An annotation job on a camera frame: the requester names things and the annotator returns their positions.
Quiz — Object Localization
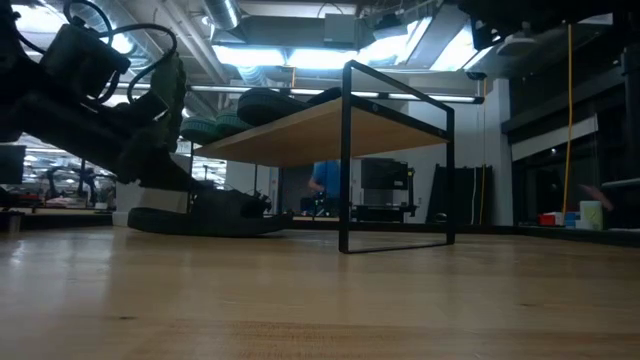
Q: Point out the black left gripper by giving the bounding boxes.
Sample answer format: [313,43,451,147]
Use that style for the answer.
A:
[18,90,203,194]

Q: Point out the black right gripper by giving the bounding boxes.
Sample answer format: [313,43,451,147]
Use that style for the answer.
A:
[456,0,532,52]

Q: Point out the wooden shelf black metal frame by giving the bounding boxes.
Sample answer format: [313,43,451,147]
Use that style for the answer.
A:
[190,59,458,255]

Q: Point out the tall green cactus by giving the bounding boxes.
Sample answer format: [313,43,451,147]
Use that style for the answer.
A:
[149,53,189,169]

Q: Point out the dark computer monitor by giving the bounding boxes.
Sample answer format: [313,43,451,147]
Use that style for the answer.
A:
[0,144,28,187]

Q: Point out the person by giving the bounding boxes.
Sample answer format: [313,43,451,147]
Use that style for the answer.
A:
[306,159,343,218]

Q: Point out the black leaning panels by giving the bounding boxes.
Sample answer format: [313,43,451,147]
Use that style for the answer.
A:
[428,164,494,227]

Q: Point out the black screen on cart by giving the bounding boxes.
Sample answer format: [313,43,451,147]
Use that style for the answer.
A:
[351,156,419,224]

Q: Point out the red box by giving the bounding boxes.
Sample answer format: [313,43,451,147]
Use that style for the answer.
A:
[537,211,565,228]

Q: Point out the person's hand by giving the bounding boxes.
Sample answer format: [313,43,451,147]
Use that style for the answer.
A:
[579,183,616,213]

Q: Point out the white green container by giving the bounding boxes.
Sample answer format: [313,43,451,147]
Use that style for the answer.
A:
[578,199,605,232]

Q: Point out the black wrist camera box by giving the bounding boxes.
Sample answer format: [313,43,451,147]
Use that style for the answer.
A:
[39,21,133,100]

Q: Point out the yellow hanging strap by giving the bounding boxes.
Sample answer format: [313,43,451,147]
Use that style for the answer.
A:
[561,23,575,217]

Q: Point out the black camera cable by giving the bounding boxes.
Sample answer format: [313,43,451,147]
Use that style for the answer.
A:
[61,0,180,107]

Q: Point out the black metal rig frame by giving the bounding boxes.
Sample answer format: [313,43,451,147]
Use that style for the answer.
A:
[0,44,640,249]

